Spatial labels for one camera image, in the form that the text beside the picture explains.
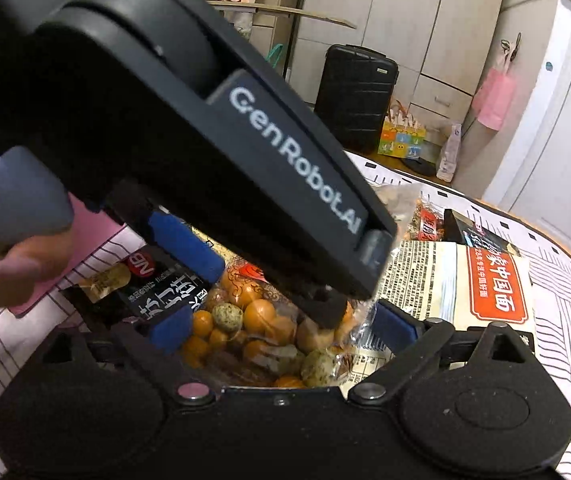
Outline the beige instant noodle packet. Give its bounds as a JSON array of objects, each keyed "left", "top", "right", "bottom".
[{"left": 349, "top": 238, "right": 537, "bottom": 391}]

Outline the mixed nut snack bag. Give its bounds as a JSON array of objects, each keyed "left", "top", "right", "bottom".
[{"left": 178, "top": 258, "right": 393, "bottom": 390}]

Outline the person's left hand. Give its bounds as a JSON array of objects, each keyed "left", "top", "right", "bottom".
[{"left": 0, "top": 230, "right": 75, "bottom": 308}]

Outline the black soda cracker packet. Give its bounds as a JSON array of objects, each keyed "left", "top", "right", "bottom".
[{"left": 63, "top": 245, "right": 207, "bottom": 330}]

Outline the pink storage box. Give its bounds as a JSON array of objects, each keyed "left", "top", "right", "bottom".
[{"left": 10, "top": 194, "right": 127, "bottom": 319}]

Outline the black snack packet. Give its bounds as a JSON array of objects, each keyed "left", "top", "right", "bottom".
[{"left": 443, "top": 209, "right": 521, "bottom": 257}]

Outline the patterned white bed sheet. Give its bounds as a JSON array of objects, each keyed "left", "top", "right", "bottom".
[{"left": 0, "top": 148, "right": 571, "bottom": 480}]

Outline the white paper bag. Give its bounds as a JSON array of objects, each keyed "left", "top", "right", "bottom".
[{"left": 436, "top": 124, "right": 461, "bottom": 182}]

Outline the colourful gift bag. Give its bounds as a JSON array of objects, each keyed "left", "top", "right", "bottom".
[{"left": 378, "top": 100, "right": 427, "bottom": 160}]

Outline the teal shopping bag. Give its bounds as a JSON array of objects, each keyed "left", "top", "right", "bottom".
[{"left": 266, "top": 44, "right": 285, "bottom": 68}]

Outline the black suitcase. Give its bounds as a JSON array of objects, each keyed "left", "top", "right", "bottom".
[{"left": 314, "top": 44, "right": 399, "bottom": 153}]

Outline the pink hanging bag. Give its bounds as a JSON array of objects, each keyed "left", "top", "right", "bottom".
[{"left": 472, "top": 55, "right": 517, "bottom": 131}]

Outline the white wardrobe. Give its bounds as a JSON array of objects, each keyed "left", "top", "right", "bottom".
[{"left": 290, "top": 0, "right": 502, "bottom": 128}]

